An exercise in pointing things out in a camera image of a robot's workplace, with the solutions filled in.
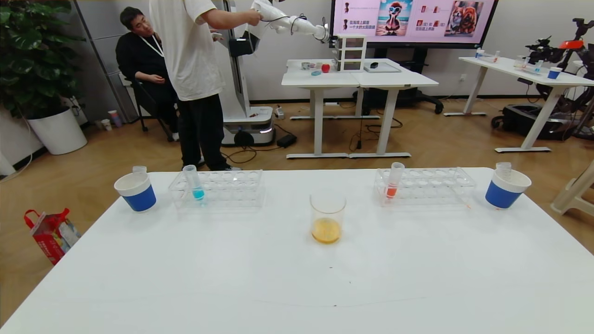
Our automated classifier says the clear glass beaker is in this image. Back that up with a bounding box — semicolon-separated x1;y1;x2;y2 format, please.
310;189;348;245

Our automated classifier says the black tripod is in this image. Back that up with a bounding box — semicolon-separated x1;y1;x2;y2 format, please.
557;17;594;70

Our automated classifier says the white plant pot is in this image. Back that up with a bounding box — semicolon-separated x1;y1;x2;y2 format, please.
27;108;88;155

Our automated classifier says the blue pigment test tube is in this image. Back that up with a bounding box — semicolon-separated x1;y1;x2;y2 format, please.
182;165;205;201

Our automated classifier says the black display stand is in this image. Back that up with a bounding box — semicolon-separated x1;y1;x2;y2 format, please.
353;46;445;114

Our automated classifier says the person in black clothes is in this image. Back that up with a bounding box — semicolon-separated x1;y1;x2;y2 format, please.
115;7;182;142

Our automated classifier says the white drawer organizer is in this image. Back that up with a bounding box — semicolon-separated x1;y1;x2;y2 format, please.
332;32;368;71

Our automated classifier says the clear plastic test tube rack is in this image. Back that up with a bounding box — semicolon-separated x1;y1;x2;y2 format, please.
374;167;478;207
168;169;265;209

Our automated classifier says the grey mouse pad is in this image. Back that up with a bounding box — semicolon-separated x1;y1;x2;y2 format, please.
363;62;402;73

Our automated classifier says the black floor cable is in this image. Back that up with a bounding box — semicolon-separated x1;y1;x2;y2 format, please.
348;116;404;151

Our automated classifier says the long white desk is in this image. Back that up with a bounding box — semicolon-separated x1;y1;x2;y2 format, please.
443;56;594;153

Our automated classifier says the green potted plant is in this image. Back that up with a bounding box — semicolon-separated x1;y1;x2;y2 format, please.
0;0;86;119

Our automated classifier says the large wall display screen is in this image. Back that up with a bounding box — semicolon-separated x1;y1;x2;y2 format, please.
329;0;499;48

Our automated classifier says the person in white shirt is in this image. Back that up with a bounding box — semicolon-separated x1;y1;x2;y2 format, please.
148;0;263;171

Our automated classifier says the white standing desk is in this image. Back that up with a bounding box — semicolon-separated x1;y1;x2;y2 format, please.
349;58;440;158
281;58;362;159

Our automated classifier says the black office chair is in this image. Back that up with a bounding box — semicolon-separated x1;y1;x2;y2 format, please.
122;72;174;142

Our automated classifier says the red shopping bag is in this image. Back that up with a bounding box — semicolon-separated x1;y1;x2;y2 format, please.
24;208;80;265

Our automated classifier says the grey metal cabinet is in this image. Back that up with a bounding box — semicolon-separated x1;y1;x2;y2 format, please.
74;0;140;123

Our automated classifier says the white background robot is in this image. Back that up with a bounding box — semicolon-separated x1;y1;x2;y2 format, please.
211;0;331;147

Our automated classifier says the blue white paper cup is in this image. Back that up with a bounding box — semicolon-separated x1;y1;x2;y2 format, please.
114;171;157;213
485;168;532;210

